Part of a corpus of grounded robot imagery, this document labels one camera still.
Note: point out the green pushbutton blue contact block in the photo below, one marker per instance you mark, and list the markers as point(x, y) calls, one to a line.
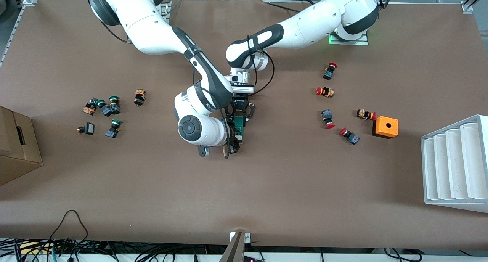
point(106, 110)
point(113, 131)

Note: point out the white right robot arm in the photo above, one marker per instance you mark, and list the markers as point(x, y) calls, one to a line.
point(152, 29)

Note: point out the red emergency button orange block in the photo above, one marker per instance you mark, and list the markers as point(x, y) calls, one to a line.
point(366, 114)
point(325, 91)

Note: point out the red emergency button blue block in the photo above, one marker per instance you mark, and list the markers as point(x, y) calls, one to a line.
point(349, 135)
point(330, 71)
point(328, 118)

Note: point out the small metal mounting bracket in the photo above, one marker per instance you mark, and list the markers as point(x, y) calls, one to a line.
point(248, 237)
point(232, 237)

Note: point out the brown cardboard box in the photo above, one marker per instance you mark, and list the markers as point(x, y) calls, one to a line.
point(19, 151)

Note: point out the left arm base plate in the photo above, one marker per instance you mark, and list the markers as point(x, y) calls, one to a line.
point(358, 42)

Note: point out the black pushbutton orange contact block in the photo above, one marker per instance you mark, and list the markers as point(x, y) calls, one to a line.
point(90, 108)

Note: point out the black selector switch orange block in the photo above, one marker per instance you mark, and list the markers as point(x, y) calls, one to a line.
point(139, 97)

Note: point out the orange button enclosure box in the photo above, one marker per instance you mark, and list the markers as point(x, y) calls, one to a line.
point(386, 126)

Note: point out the circuit board red LED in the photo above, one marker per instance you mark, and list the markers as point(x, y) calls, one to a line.
point(249, 259)

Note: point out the green knife load switch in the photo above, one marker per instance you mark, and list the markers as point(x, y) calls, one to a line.
point(239, 124)

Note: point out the green pushbutton black contact block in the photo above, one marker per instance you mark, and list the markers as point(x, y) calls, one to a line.
point(115, 108)

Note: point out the aluminium camera post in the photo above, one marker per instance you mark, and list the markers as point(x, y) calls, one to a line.
point(234, 250)

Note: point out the black small switch part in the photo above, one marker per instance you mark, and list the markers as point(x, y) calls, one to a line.
point(89, 128)

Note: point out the white slotted sorting rack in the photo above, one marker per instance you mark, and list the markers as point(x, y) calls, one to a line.
point(453, 166)

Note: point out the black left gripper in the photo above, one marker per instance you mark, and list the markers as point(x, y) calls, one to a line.
point(239, 102)

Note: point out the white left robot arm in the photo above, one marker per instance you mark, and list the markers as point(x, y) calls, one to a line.
point(316, 21)

